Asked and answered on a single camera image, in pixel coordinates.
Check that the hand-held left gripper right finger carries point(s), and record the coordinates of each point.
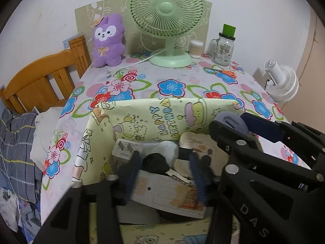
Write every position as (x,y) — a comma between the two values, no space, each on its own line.
(196,183)

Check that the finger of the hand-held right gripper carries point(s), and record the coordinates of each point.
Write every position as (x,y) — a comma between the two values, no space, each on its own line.
(228,142)
(264,128)

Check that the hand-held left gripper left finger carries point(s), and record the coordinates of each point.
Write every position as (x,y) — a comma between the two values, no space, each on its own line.
(132,183)

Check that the lavender round gadget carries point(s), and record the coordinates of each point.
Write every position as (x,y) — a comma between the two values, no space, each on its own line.
(233,122)

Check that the black round object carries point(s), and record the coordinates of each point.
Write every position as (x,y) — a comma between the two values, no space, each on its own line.
(155,164)

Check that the white power adapter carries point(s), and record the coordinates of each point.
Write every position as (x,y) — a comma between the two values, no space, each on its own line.
(124,152)

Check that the cream cartoon dog gadget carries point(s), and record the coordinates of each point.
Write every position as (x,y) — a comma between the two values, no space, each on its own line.
(195,142)

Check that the white box orange print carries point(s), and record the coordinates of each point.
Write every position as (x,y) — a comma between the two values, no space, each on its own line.
(165,193)

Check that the yellow cartoon print storage box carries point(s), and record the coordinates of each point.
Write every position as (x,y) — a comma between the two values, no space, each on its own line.
(152,117)

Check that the white floor fan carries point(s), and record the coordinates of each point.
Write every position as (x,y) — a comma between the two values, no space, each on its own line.
(284,86)

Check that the floral tablecloth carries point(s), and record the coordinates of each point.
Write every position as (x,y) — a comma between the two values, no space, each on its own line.
(193,81)

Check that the beige door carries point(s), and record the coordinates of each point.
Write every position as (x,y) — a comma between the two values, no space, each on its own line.
(312,56)

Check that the glass jar mug green lid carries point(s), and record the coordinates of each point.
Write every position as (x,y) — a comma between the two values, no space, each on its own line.
(223,50)

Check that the clear cotton swab container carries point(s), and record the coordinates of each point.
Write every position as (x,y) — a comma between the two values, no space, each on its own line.
(196,50)

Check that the white pillow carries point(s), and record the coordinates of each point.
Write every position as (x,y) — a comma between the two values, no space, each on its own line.
(45,132)

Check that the printed bed sheet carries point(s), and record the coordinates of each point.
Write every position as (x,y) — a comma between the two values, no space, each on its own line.
(15,203)

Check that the blue plaid blanket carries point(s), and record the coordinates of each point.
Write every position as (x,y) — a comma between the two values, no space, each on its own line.
(17,144)

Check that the purple plush toy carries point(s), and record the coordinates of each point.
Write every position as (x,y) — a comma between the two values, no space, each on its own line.
(108,50)

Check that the wooden bed headboard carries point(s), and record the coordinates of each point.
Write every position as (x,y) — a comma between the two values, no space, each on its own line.
(33,81)

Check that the green desk fan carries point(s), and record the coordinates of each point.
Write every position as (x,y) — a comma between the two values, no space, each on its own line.
(166,7)

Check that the beige printed board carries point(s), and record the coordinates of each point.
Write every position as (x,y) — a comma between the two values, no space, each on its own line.
(86,15)

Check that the blue wall poster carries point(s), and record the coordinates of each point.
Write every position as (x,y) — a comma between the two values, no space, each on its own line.
(68,40)

